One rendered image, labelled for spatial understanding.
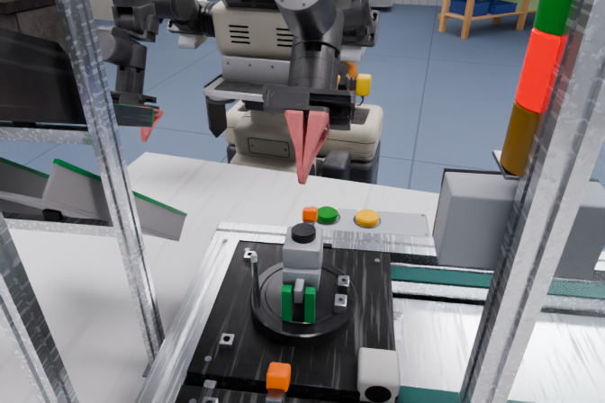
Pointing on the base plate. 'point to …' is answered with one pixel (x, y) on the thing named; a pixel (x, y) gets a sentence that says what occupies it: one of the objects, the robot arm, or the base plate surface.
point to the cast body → (302, 258)
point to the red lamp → (537, 69)
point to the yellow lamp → (519, 138)
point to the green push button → (327, 214)
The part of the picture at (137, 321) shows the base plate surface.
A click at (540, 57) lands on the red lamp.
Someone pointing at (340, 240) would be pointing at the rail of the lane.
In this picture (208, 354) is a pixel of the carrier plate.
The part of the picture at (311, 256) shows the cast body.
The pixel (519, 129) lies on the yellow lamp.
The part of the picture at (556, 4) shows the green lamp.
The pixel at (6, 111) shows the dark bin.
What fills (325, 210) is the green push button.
